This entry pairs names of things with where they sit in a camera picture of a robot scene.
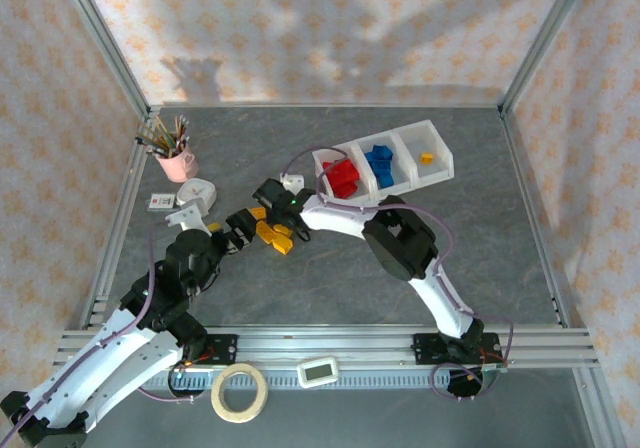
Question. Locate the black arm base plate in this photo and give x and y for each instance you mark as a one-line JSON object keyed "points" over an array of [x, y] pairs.
{"points": [[425, 348], [225, 348]]}

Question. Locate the wide aluminium mounting rail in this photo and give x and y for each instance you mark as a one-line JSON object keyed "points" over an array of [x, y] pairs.
{"points": [[325, 345]]}

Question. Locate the coloured pencil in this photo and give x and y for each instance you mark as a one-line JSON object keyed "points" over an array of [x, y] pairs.
{"points": [[163, 129], [183, 129], [154, 137], [176, 130], [150, 144]]}

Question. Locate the blue lego brick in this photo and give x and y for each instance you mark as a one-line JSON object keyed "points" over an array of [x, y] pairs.
{"points": [[384, 181], [382, 150], [377, 169], [371, 158], [388, 163], [390, 172]]}

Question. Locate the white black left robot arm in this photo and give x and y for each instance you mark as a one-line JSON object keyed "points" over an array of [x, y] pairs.
{"points": [[100, 368]]}

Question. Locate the aluminium frame rail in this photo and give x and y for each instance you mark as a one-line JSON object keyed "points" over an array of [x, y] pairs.
{"points": [[542, 218], [120, 218], [600, 408], [300, 104]]}

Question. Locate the white plastic bin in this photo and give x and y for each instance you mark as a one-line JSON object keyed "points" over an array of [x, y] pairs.
{"points": [[356, 150], [430, 170], [402, 168]]}

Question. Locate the pink cup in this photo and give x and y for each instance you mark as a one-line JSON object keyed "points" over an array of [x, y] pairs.
{"points": [[175, 165]]}

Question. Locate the white table clock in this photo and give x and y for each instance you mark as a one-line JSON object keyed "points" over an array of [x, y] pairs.
{"points": [[195, 190]]}

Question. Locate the small controller board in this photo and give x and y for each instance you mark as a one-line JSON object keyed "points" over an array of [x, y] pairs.
{"points": [[492, 364]]}

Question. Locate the aluminium frame post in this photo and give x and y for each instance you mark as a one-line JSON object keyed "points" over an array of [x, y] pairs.
{"points": [[543, 43], [107, 43]]}

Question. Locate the beige tape roll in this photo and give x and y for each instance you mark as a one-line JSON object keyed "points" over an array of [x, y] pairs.
{"points": [[220, 403]]}

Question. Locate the white digital timer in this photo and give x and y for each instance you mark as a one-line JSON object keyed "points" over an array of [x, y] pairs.
{"points": [[317, 373]]}

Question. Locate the small white card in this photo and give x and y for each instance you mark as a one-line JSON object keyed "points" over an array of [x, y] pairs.
{"points": [[164, 201]]}

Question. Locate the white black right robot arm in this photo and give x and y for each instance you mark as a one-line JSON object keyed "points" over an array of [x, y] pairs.
{"points": [[340, 220]]}

